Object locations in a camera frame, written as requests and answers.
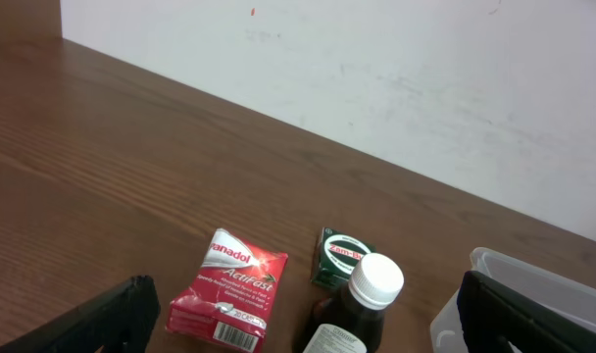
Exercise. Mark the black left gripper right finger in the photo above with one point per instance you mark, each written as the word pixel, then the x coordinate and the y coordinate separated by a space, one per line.
pixel 497 319

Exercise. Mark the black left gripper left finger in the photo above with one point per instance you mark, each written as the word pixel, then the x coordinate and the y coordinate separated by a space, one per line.
pixel 119 320

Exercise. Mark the clear plastic container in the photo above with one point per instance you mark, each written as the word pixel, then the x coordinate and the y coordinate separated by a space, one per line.
pixel 568 298

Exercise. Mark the red Panadol ActiFast pack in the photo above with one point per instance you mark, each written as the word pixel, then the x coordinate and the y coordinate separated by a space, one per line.
pixel 231 299

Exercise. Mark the dark syrup bottle white cap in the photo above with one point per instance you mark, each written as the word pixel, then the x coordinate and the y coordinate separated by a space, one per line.
pixel 352 319

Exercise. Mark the green Zam-Buk box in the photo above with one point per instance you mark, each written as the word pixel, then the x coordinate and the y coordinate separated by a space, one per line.
pixel 335 257

